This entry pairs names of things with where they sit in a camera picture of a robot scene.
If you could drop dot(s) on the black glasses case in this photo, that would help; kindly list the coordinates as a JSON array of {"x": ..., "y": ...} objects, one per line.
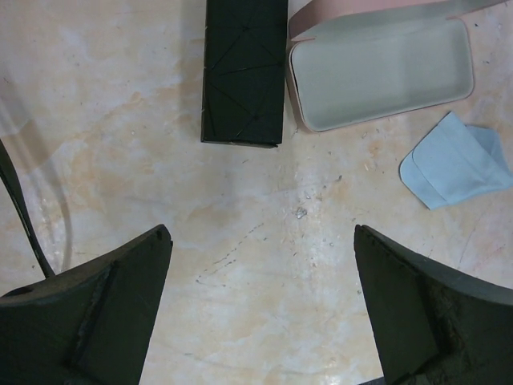
[{"x": 244, "y": 72}]

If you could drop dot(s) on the black sunglasses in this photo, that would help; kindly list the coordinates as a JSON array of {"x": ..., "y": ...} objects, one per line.
[{"x": 11, "y": 181}]

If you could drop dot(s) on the pink glasses case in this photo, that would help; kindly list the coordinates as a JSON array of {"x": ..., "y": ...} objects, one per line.
[{"x": 355, "y": 61}]

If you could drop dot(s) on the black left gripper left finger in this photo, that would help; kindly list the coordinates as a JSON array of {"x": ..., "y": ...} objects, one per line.
[{"x": 91, "y": 324}]

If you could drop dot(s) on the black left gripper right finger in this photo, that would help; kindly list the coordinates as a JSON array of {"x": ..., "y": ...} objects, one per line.
[{"x": 432, "y": 324}]

